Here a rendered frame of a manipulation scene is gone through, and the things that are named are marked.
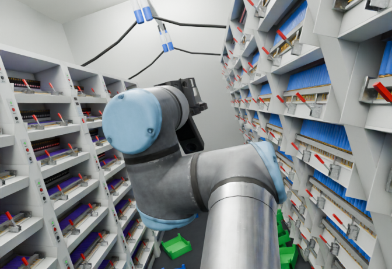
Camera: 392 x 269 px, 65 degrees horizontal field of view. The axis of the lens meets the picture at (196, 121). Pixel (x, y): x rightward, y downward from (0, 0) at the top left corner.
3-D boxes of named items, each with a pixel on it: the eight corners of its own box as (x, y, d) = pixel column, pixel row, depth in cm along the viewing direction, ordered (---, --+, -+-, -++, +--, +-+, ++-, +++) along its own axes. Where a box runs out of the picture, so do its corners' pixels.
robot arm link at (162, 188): (202, 231, 44) (181, 148, 42) (132, 239, 47) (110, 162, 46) (216, 203, 53) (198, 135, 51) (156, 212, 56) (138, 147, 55)
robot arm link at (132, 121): (107, 164, 45) (87, 98, 44) (143, 145, 57) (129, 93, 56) (164, 153, 42) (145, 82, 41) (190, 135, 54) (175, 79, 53)
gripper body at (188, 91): (196, 76, 69) (179, 78, 58) (205, 113, 70) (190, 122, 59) (165, 85, 71) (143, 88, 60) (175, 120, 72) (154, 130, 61)
